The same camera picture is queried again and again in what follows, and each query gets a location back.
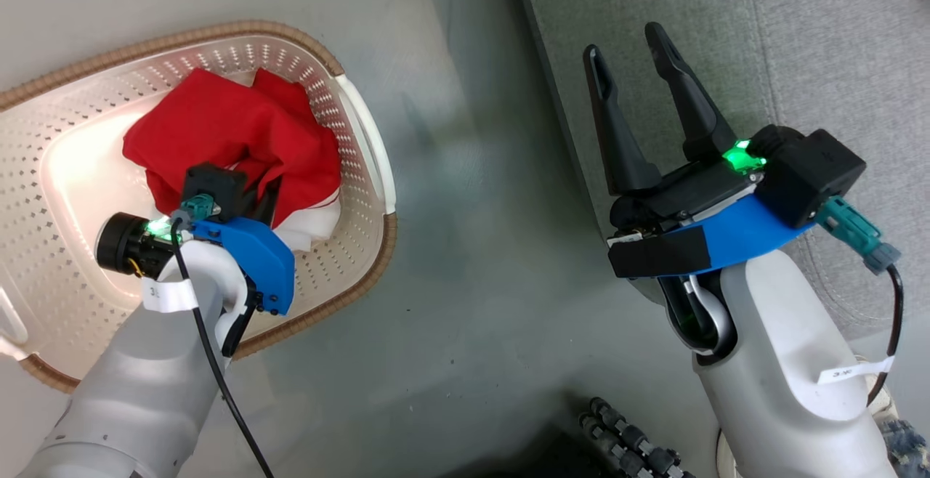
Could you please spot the red garment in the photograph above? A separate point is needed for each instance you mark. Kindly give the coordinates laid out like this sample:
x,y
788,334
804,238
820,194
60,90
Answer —
x,y
218,122

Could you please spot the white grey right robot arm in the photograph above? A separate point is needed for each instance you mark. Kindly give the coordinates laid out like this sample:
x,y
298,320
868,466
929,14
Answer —
x,y
785,362

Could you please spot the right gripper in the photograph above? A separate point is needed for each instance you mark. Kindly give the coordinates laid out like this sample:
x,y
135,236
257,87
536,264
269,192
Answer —
x,y
668,209

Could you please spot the blue right camera mount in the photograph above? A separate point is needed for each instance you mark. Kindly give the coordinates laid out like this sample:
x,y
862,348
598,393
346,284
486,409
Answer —
x,y
748,235

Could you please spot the cream perforated laundry basket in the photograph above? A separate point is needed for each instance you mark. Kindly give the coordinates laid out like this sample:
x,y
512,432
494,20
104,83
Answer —
x,y
73,173

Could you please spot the grey fabric sofa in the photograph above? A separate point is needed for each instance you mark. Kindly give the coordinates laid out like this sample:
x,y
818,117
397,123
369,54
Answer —
x,y
799,42

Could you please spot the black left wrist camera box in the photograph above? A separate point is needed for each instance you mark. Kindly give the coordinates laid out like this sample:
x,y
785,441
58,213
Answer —
x,y
214,184

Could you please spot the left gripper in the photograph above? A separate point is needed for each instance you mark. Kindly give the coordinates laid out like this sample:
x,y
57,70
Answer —
x,y
127,245

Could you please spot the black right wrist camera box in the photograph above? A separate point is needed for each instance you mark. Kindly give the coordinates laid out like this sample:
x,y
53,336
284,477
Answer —
x,y
810,173

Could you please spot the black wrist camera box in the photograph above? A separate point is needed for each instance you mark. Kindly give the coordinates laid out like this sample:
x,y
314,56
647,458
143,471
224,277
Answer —
x,y
810,173
214,184

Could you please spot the white and blue fabric item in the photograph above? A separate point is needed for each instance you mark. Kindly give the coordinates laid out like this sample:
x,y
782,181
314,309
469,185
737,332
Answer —
x,y
904,449

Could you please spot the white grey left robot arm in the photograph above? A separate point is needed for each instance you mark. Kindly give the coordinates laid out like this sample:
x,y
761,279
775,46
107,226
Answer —
x,y
138,391

